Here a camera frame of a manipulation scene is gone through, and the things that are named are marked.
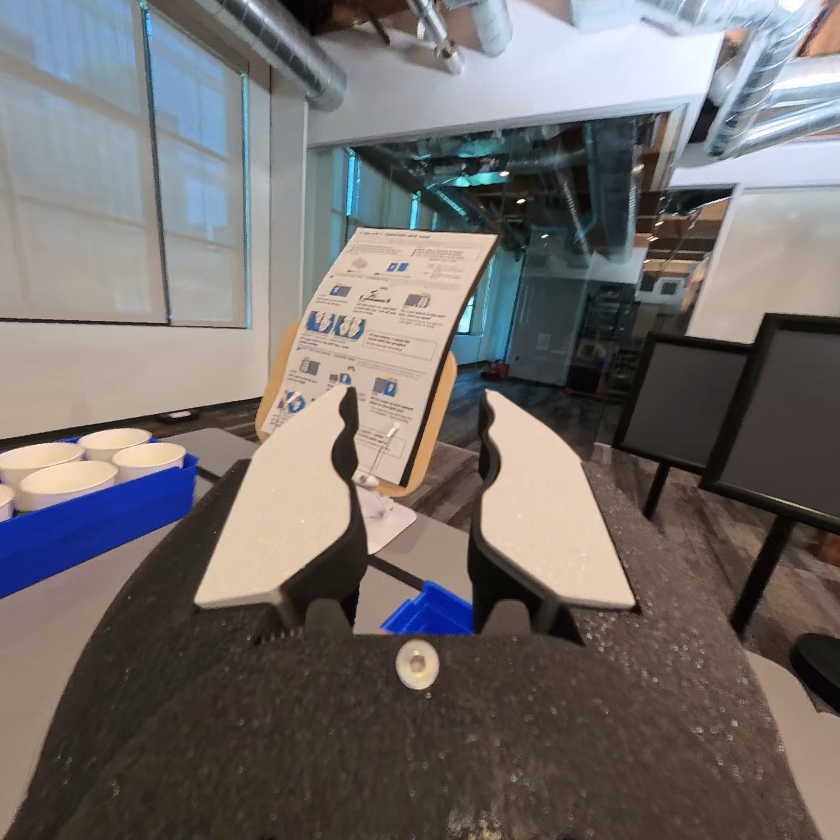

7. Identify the white board stand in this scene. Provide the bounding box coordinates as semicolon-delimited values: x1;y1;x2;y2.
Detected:
352;476;418;555

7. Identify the silver ventilation duct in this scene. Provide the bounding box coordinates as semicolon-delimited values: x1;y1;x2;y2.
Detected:
703;0;840;161
197;0;349;112

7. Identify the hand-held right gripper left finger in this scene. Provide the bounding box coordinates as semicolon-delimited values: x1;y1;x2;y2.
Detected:
193;385;371;634

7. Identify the wooden instruction board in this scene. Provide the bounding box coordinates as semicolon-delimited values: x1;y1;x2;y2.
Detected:
256;226;500;500

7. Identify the blue plastic bin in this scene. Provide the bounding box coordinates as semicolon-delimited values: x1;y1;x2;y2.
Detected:
0;453;200;601
381;582;475;637

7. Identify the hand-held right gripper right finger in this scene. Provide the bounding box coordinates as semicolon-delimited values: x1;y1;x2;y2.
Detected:
468;388;639;637

